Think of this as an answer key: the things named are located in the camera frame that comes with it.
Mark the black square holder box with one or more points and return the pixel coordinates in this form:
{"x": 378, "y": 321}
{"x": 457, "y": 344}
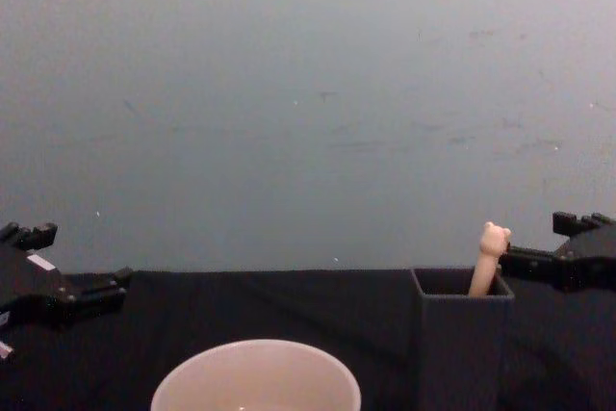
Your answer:
{"x": 457, "y": 353}

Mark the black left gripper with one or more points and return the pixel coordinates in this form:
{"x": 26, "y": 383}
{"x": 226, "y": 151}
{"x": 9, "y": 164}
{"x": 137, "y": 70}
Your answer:
{"x": 33, "y": 286}

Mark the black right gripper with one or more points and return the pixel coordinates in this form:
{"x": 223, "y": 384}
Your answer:
{"x": 597, "y": 257}

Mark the black table cloth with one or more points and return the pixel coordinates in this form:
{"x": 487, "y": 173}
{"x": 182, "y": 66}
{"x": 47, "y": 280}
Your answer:
{"x": 269, "y": 305}

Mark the plain pale wall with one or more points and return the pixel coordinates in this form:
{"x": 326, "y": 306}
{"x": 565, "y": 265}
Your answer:
{"x": 308, "y": 93}

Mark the pale pink round bowl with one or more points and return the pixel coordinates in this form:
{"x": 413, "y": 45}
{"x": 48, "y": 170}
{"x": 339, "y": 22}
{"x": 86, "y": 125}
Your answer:
{"x": 255, "y": 377}

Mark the cream bear-headed stick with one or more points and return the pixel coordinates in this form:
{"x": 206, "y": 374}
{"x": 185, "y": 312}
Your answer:
{"x": 483, "y": 266}

